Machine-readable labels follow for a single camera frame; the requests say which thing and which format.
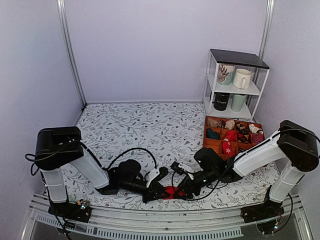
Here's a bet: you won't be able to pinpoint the red white rolled socks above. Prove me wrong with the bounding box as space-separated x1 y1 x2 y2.
223 130 238 143

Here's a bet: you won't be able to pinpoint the pale green cup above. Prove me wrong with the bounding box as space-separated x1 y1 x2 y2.
231 94 247 112

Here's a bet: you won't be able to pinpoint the coral pattern mug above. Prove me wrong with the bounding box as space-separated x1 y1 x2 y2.
217 63 235 86

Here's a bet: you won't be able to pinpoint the aluminium front rail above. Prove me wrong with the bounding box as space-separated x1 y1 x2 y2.
19 194 317 240

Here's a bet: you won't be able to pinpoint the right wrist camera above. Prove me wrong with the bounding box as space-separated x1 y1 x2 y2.
170 161 195 180

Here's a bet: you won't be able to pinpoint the black mug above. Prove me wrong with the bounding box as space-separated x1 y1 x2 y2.
213 92 230 111

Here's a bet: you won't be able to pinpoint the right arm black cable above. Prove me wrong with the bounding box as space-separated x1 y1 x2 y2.
171 127 320 221

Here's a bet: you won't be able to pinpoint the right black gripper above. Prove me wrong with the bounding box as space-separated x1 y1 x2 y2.
173 167 218 199

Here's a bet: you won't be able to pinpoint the pink rolled socks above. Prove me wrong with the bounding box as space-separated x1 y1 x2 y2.
250 133 265 145

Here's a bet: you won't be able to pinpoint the cream rolled socks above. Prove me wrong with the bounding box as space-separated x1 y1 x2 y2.
248 123 264 135

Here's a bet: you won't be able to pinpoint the floral tablecloth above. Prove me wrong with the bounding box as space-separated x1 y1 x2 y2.
62 103 279 211

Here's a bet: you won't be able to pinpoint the white shelf rack black top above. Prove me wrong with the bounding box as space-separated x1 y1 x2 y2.
203 48 270 122

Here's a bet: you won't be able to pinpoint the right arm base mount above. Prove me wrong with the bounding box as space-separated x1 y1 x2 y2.
240 186 284 235

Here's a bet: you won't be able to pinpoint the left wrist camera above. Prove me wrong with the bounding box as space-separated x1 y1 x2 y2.
144 166 169 188

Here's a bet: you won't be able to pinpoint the white ribbed mug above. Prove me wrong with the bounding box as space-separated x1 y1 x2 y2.
232 68 252 90

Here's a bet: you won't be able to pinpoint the red sock pair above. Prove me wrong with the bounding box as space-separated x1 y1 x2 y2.
164 186 186 200

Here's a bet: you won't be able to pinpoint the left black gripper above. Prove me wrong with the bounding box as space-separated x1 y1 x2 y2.
119 179 170 205

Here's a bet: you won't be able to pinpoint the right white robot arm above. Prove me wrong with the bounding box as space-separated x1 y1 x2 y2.
170 120 320 218

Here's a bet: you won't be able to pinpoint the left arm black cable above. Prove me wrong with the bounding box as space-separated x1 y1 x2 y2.
24 139 158 177

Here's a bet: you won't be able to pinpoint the brown argyle socks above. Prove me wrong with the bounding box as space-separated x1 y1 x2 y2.
235 121 250 135

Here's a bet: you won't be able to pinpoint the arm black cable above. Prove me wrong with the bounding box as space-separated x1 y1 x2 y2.
24 139 158 177
171 127 320 221

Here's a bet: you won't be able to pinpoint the red snowflake socks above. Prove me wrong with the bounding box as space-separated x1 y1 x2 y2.
222 141 237 156

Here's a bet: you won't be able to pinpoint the tan rolled socks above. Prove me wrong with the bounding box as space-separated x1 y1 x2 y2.
222 119 235 130

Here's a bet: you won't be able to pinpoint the left aluminium frame post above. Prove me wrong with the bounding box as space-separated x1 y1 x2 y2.
56 0 87 108

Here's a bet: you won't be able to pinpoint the teal rolled socks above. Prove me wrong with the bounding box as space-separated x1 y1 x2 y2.
206 128 221 140

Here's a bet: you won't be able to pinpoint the aluminium frame post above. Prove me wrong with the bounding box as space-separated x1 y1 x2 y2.
258 0 275 60
56 0 87 108

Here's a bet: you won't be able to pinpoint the beige rolled socks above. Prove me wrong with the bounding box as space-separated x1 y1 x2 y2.
206 118 222 128

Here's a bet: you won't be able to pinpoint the orange wooden divided tray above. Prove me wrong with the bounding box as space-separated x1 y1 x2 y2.
203 116 265 161

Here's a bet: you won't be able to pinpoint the black striped socks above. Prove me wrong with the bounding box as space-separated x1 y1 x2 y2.
237 146 248 153

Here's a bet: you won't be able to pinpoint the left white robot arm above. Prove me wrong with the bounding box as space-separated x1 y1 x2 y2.
34 126 170 217

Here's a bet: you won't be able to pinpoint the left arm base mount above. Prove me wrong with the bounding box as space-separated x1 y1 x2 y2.
46 187 92 223

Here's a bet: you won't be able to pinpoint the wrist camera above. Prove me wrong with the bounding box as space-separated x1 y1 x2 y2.
144 166 169 188
170 161 195 180

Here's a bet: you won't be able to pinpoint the right aluminium frame post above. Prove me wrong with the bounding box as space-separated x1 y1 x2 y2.
258 0 275 60

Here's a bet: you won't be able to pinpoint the dark red argyle socks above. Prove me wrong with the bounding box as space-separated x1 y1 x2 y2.
237 132 251 144

